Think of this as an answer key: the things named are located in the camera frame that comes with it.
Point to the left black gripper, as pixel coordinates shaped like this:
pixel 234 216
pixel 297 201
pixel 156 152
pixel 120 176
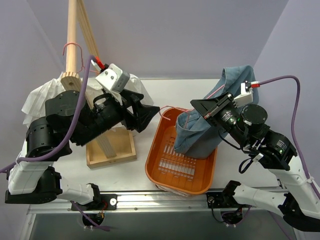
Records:
pixel 130 110

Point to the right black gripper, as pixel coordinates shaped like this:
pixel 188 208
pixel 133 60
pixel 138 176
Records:
pixel 215 107

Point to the pink wire hanger front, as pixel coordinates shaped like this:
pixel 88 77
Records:
pixel 187 111

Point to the pink wire hanger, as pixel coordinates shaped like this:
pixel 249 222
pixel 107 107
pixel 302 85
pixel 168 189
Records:
pixel 70 53
pixel 187 111

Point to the white pleated skirt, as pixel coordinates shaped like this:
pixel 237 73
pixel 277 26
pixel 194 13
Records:
pixel 34 106

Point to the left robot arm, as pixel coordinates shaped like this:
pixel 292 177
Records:
pixel 34 180

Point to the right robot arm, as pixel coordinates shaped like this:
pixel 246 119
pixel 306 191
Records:
pixel 299 207

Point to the wooden clothes rack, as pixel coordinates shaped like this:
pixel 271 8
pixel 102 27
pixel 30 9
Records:
pixel 113 146

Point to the orange plastic basket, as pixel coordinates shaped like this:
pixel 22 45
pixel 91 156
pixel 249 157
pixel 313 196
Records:
pixel 175 171

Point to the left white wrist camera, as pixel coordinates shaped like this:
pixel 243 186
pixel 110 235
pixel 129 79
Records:
pixel 113 78

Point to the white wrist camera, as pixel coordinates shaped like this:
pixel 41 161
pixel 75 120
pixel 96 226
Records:
pixel 248 94
pixel 113 78

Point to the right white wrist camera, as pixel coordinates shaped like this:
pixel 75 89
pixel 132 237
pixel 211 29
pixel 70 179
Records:
pixel 248 94

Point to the aluminium mounting rail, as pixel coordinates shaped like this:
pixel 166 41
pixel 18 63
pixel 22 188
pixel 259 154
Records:
pixel 129 180

